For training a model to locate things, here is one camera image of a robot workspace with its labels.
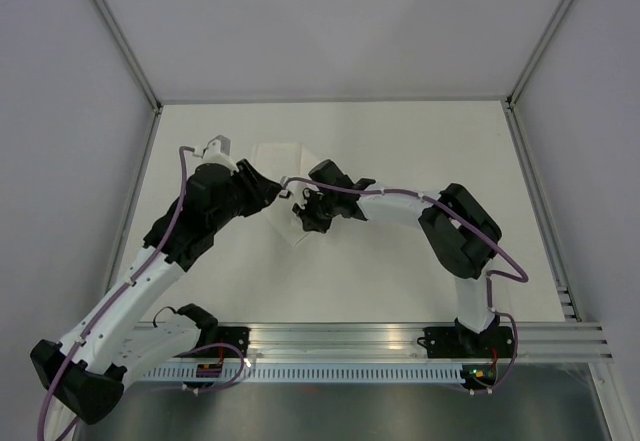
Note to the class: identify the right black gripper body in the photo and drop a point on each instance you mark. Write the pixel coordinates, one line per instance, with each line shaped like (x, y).
(322, 209)

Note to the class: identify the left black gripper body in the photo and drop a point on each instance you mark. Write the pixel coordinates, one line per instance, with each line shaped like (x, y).
(231, 210)

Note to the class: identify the white cloth napkin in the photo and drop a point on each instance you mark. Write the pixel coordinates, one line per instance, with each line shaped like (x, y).
(280, 162)

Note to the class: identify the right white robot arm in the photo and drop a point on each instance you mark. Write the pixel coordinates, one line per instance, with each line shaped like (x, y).
(456, 227)

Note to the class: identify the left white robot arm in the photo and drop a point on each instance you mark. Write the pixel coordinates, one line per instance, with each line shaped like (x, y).
(89, 369)

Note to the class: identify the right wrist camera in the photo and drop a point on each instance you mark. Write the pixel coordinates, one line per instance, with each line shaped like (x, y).
(290, 188)

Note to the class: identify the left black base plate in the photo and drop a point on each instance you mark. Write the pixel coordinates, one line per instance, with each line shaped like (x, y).
(237, 336)

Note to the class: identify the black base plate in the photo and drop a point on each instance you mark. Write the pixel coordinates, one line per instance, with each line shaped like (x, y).
(237, 336)
(449, 342)

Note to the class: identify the left aluminium frame post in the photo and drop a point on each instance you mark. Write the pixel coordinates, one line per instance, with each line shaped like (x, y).
(118, 37)

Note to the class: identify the aluminium frame post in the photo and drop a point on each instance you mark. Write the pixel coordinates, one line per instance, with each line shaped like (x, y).
(118, 37)
(553, 25)

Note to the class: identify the white slotted cable duct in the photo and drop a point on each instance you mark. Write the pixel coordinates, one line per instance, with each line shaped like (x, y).
(309, 373)

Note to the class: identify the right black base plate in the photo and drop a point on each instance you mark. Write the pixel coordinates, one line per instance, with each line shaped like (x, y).
(449, 342)

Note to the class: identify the aluminium mounting rail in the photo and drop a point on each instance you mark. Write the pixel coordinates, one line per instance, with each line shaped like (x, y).
(548, 342)

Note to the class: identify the right aluminium frame post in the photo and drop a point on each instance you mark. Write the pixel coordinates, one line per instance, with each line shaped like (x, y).
(553, 25)

